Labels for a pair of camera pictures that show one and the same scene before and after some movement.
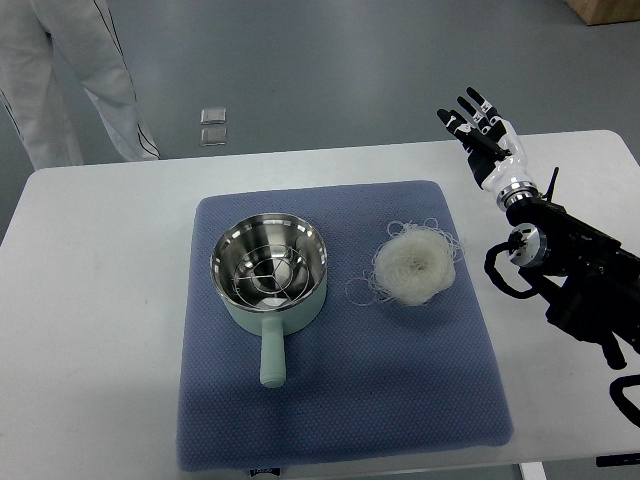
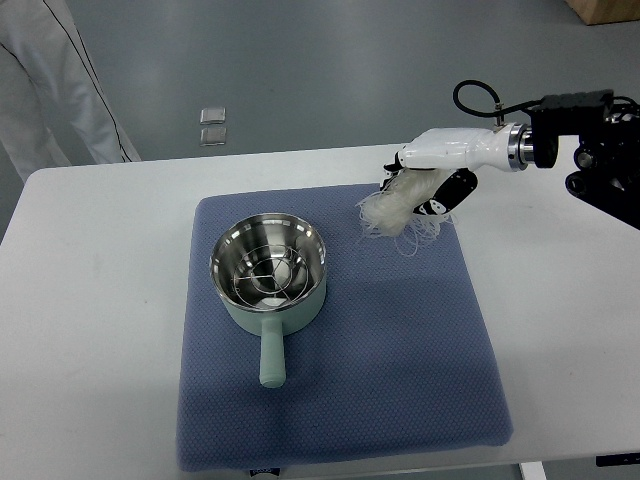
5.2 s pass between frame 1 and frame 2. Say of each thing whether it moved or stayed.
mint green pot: stayed
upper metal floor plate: stayed
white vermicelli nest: moved
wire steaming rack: stayed
